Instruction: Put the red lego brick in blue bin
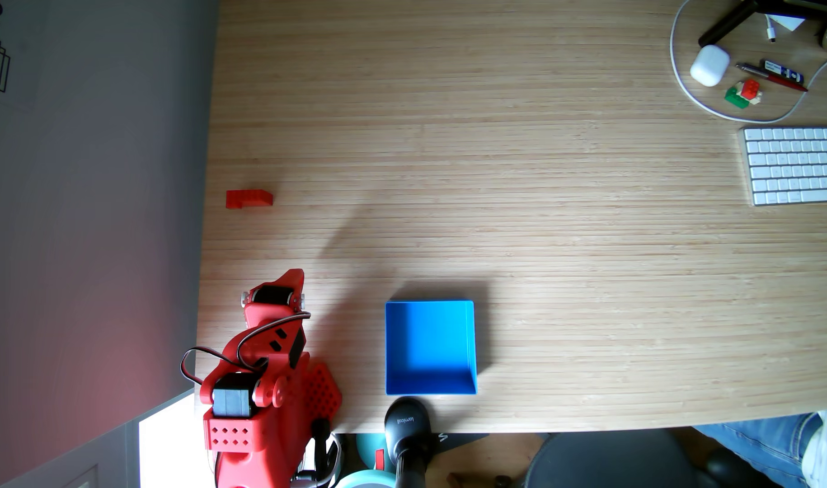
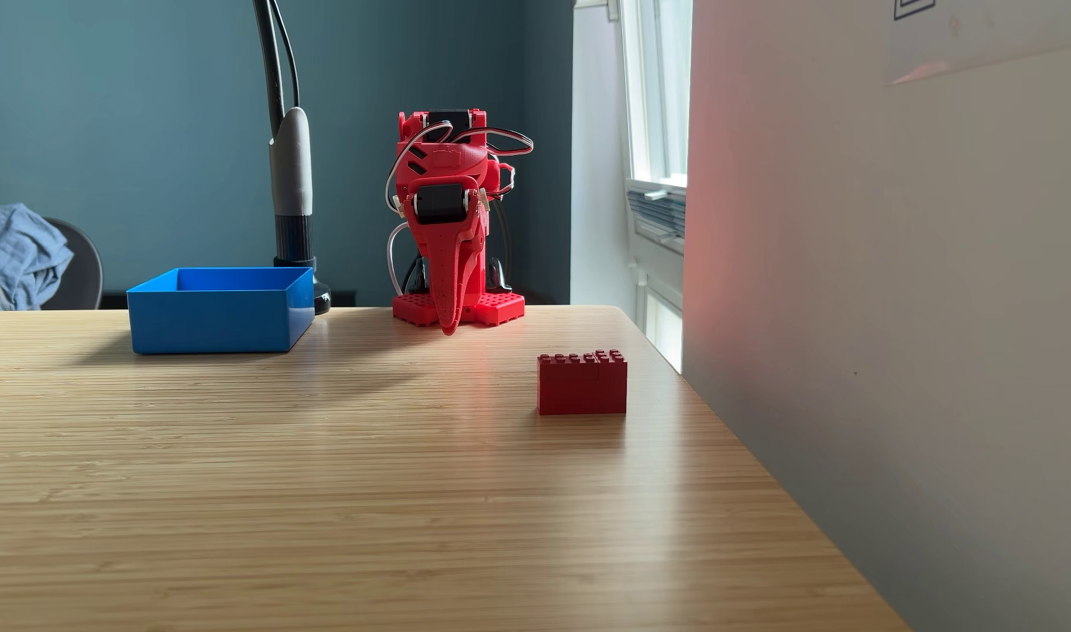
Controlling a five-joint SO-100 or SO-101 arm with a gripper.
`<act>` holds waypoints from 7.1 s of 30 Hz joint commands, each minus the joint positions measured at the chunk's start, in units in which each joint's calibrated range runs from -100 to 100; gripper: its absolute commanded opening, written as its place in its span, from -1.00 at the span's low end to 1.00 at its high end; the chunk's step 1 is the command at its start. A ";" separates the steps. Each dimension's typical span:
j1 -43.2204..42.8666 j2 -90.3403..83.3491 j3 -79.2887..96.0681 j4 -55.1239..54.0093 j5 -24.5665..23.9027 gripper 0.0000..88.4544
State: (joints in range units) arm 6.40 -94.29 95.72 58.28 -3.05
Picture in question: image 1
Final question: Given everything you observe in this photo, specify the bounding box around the white keyboard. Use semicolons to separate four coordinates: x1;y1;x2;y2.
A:
738;126;827;207

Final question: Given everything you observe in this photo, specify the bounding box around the blue and white stick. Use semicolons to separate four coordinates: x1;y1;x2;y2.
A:
761;59;805;85

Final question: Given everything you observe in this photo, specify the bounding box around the blue denim garment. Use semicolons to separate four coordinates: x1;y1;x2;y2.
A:
693;411;825;487

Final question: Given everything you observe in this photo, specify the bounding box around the black arm motor cable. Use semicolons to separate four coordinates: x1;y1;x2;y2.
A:
179;346;268;389

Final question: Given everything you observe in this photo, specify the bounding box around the black stand leg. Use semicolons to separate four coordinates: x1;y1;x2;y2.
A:
697;0;827;47

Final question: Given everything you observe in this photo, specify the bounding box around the white earbuds case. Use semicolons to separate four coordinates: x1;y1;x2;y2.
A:
689;44;732;88

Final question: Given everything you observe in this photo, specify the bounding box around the blue plastic bin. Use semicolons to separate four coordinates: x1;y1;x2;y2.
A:
384;300;479;397

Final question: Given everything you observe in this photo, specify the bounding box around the black office chair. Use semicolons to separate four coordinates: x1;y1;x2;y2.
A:
522;430;782;488

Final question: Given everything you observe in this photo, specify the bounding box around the black gooseneck camera stand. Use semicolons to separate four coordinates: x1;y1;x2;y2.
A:
384;396;434;488

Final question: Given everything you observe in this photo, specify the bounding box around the window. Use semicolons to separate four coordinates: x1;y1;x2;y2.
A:
138;391;214;488

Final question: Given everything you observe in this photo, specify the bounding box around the teal round object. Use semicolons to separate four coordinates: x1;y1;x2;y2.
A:
334;432;398;488

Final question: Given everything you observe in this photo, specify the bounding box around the long white charging cable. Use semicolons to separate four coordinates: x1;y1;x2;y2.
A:
669;0;827;125

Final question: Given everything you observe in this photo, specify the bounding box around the red and black pen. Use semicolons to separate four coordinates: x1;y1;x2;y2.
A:
735;62;809;93

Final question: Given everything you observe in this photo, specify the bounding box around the black gripper motor cable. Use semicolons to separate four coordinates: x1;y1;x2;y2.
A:
236;311;312;371

